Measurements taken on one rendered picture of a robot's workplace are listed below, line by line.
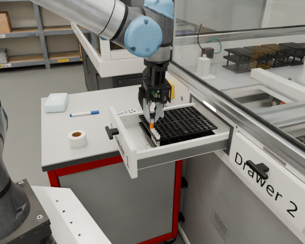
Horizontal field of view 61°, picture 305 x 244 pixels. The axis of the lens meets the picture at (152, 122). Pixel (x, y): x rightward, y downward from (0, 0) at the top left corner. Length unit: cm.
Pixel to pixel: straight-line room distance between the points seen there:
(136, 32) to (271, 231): 67
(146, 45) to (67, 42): 459
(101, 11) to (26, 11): 453
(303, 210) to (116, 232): 89
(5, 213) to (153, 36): 48
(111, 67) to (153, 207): 84
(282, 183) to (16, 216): 63
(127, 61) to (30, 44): 360
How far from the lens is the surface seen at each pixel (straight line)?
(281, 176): 72
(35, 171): 227
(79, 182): 109
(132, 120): 98
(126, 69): 164
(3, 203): 66
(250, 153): 79
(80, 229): 77
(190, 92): 107
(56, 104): 133
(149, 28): 51
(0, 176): 63
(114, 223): 131
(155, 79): 73
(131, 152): 72
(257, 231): 95
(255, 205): 90
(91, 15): 50
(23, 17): 503
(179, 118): 93
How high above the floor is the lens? 134
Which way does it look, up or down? 30 degrees down
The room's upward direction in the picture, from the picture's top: straight up
